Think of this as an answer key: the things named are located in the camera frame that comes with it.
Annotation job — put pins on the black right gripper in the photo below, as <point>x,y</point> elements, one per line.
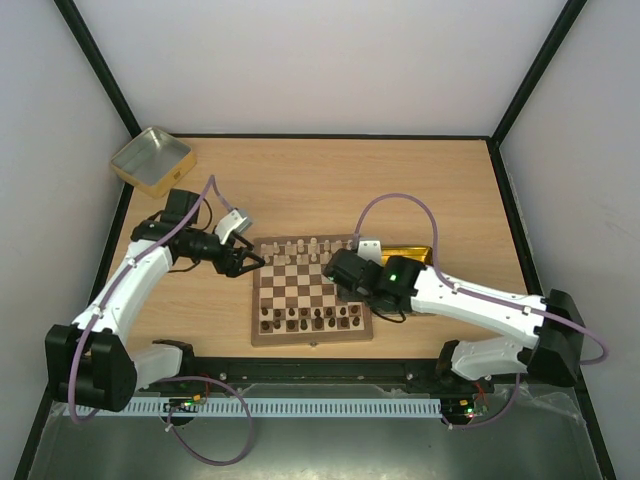
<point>332,272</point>

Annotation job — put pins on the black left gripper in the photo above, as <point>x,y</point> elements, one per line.
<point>233,268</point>

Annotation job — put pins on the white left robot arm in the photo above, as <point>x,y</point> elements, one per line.
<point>87,361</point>

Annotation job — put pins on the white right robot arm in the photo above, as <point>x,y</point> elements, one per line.
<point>538,336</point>

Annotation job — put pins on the wooden chess board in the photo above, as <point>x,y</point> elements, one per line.
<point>291,280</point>

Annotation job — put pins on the yellow tin tray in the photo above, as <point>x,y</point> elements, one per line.
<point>421,253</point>

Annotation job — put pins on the gold tin box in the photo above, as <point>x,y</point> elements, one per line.
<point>153,162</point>

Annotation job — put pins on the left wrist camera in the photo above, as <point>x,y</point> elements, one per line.
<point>235,221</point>

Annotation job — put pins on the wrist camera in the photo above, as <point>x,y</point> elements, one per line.
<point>235,221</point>
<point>370,250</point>

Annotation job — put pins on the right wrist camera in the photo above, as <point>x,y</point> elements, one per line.
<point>370,250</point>

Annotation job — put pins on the white slotted cable duct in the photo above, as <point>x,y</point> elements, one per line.
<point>285,408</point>

